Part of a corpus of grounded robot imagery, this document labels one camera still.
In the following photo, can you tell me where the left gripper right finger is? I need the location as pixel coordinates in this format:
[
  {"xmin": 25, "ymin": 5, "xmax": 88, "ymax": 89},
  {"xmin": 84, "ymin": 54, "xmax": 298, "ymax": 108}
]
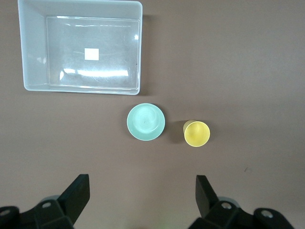
[{"xmin": 188, "ymin": 175, "xmax": 253, "ymax": 229}]

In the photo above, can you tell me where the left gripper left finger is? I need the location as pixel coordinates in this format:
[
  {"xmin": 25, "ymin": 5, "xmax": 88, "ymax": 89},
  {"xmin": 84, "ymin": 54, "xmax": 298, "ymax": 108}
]
[{"xmin": 33, "ymin": 174, "xmax": 90, "ymax": 229}]

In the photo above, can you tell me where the yellow plastic cup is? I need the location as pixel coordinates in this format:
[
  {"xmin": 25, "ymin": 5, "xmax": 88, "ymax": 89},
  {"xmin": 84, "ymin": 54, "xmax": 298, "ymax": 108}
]
[{"xmin": 183, "ymin": 120, "xmax": 211, "ymax": 147}]

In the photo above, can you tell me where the mint green bowl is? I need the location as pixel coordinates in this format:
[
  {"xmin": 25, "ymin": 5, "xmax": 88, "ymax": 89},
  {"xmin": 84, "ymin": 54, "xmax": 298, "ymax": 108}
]
[{"xmin": 126, "ymin": 103, "xmax": 166, "ymax": 141}]

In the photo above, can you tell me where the clear plastic storage box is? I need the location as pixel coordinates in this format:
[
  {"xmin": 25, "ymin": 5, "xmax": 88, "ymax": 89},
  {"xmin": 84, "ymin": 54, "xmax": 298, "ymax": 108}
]
[{"xmin": 17, "ymin": 0, "xmax": 143, "ymax": 95}]

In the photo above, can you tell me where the brown table cover sheet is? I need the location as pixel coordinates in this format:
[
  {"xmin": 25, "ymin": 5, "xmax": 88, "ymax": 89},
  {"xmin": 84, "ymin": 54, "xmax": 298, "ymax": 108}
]
[{"xmin": 0, "ymin": 0, "xmax": 305, "ymax": 229}]

